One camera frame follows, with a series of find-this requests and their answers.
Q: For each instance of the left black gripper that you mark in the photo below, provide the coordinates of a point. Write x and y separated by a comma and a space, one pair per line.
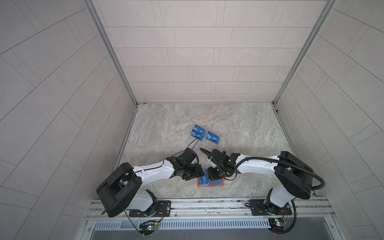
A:
197, 173

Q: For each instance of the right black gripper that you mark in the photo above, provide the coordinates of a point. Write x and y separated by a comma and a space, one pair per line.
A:
212, 177

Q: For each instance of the blue VIP card carried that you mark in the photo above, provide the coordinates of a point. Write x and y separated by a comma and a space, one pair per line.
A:
205, 179

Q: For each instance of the orange card holder wallet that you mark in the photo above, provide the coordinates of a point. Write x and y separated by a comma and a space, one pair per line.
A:
217, 183

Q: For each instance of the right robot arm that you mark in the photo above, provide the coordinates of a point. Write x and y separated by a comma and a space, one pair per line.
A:
295, 177

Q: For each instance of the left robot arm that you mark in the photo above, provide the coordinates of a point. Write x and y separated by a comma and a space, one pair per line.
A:
124, 189

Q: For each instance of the right clear card display stand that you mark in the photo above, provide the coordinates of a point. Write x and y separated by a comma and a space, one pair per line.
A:
213, 138

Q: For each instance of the left circuit board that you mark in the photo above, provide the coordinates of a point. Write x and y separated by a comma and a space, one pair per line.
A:
149, 227

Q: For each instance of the circuit board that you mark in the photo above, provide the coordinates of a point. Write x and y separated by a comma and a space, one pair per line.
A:
277, 224
149, 227

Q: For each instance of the right circuit board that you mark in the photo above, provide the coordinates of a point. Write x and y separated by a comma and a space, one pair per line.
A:
277, 224

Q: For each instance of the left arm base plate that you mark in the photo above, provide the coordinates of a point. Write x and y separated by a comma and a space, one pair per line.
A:
161, 209

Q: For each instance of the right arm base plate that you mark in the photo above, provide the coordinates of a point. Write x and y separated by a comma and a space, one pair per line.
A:
260, 208

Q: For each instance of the aluminium mounting rail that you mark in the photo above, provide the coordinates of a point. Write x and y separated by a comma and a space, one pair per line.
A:
217, 208

